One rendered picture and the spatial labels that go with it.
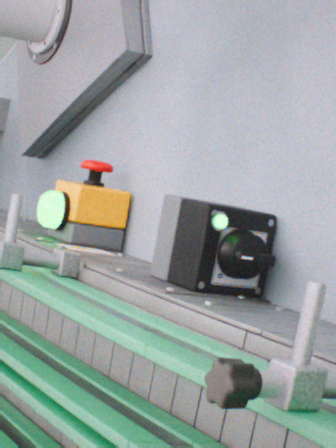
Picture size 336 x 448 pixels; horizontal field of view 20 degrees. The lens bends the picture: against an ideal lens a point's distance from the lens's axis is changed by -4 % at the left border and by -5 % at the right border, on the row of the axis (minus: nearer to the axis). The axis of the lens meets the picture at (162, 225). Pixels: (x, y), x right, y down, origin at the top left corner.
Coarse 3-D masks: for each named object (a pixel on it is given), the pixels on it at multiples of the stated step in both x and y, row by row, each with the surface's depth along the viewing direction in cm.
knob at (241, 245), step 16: (224, 240) 86; (240, 240) 85; (256, 240) 85; (224, 256) 85; (240, 256) 83; (256, 256) 84; (272, 256) 85; (224, 272) 86; (240, 272) 85; (256, 272) 86
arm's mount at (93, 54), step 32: (96, 0) 121; (128, 0) 116; (64, 32) 129; (96, 32) 120; (128, 32) 114; (32, 64) 138; (64, 64) 128; (96, 64) 119; (128, 64) 116; (32, 96) 137; (64, 96) 127; (96, 96) 124; (32, 128) 135; (64, 128) 132
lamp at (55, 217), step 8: (48, 192) 112; (56, 192) 112; (64, 192) 112; (40, 200) 112; (48, 200) 111; (56, 200) 111; (64, 200) 111; (40, 208) 112; (48, 208) 111; (56, 208) 111; (64, 208) 111; (40, 216) 112; (48, 216) 111; (56, 216) 111; (64, 216) 111; (48, 224) 111; (56, 224) 111; (64, 224) 112
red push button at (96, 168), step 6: (84, 162) 114; (90, 162) 113; (96, 162) 113; (102, 162) 114; (90, 168) 113; (96, 168) 113; (102, 168) 113; (108, 168) 113; (90, 174) 114; (96, 174) 114; (102, 174) 115; (90, 180) 114; (96, 180) 114
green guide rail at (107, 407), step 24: (0, 312) 109; (0, 336) 95; (24, 336) 98; (24, 360) 86; (48, 360) 90; (72, 360) 91; (48, 384) 79; (72, 384) 80; (96, 384) 83; (72, 408) 74; (96, 408) 74; (120, 408) 76; (144, 408) 77; (120, 432) 68; (144, 432) 69; (168, 432) 71; (192, 432) 71
